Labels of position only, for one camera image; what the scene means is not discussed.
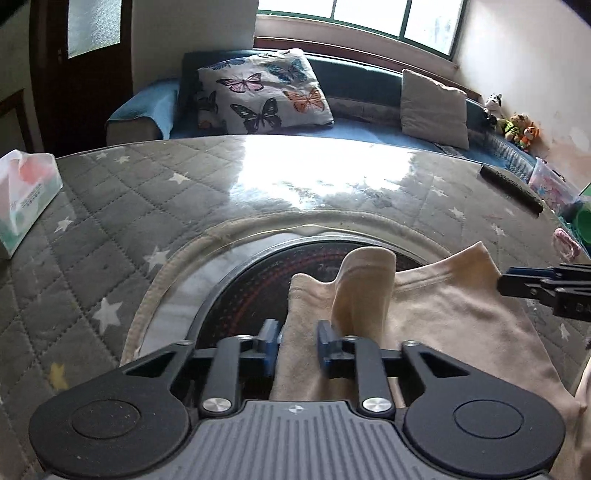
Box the brown bear plush toy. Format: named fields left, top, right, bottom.
left=503, top=113, right=529, bottom=144

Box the dark wooden door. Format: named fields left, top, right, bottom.
left=30, top=0, right=134, bottom=155

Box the clear plastic container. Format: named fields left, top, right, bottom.
left=529, top=157, right=580, bottom=213

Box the cream garment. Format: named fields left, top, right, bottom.
left=270, top=242, right=581, bottom=480

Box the orange tiger plush toy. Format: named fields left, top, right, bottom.
left=522, top=122, right=542, bottom=151

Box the green container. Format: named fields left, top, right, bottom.
left=561, top=182, right=591, bottom=259

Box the blue sofa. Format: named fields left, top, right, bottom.
left=106, top=50, right=561, bottom=195

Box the pink scrunchie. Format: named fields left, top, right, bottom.
left=553, top=227, right=583, bottom=261

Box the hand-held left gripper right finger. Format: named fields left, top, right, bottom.
left=315, top=320, right=467, bottom=418

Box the tissue pack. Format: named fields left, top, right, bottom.
left=0, top=148, right=64, bottom=259

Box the dark wooden furniture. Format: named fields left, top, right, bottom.
left=0, top=89, right=33, bottom=153

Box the butterfly print pillow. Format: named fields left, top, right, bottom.
left=194, top=48, right=335, bottom=134

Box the window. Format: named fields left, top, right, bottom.
left=256, top=0, right=467, bottom=61

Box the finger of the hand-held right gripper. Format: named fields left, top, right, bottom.
left=498, top=265, right=560, bottom=301

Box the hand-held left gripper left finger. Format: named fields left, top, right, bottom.
left=121, top=318, right=284, bottom=418

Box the black remote control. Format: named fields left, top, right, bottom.
left=479, top=163, right=544, bottom=215

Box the round black cooktop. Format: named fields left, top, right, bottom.
left=187, top=235, right=446, bottom=352

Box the plain beige pillow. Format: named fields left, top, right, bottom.
left=399, top=69, right=470, bottom=149

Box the black and white plush toy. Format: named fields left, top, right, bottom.
left=483, top=92, right=504, bottom=127

